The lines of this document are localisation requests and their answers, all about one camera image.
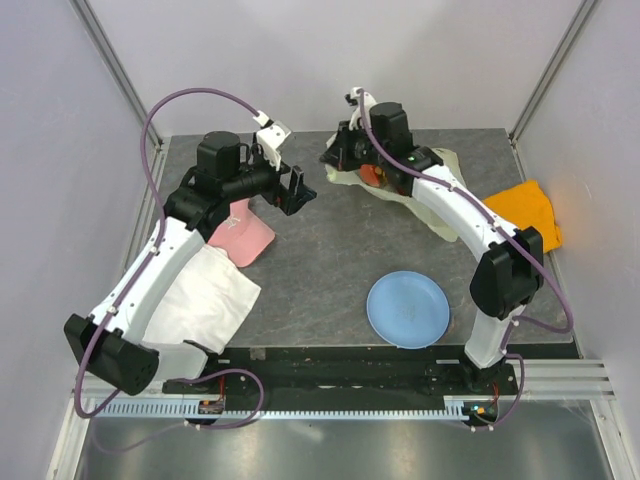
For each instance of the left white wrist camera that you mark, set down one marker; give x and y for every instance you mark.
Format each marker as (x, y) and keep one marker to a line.
(271, 136)

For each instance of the pale green plastic bag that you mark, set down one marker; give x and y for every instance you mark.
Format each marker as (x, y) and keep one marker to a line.
(434, 204)

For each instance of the orange cloth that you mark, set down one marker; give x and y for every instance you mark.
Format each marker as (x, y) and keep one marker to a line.
(526, 205)

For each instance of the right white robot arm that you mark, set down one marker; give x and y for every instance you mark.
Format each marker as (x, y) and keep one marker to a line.
(506, 278)

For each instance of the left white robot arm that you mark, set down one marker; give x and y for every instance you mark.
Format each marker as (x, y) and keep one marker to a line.
(108, 342)

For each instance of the white cloth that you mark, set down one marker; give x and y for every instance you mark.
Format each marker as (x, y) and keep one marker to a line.
(206, 304)

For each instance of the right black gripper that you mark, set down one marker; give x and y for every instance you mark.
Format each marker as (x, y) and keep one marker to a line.
(341, 148)

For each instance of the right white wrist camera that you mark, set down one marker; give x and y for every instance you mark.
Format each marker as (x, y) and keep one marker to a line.
(362, 101)

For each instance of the blue plastic plate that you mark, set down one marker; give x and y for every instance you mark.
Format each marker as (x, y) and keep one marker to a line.
(408, 310)

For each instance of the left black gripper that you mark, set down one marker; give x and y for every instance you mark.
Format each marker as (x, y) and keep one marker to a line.
(279, 189)

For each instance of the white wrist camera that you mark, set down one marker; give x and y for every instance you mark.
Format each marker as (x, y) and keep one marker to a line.
(362, 101)
(271, 136)

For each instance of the pink cloth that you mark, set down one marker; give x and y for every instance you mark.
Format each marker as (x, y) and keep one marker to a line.
(243, 235)

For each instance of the white slotted cable duct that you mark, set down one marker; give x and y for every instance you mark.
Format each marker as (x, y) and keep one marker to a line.
(194, 409)

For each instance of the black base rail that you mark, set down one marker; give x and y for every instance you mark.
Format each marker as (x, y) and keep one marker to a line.
(346, 378)

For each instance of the red fake watermelon slice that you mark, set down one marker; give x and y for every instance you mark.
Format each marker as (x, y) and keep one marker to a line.
(373, 176)

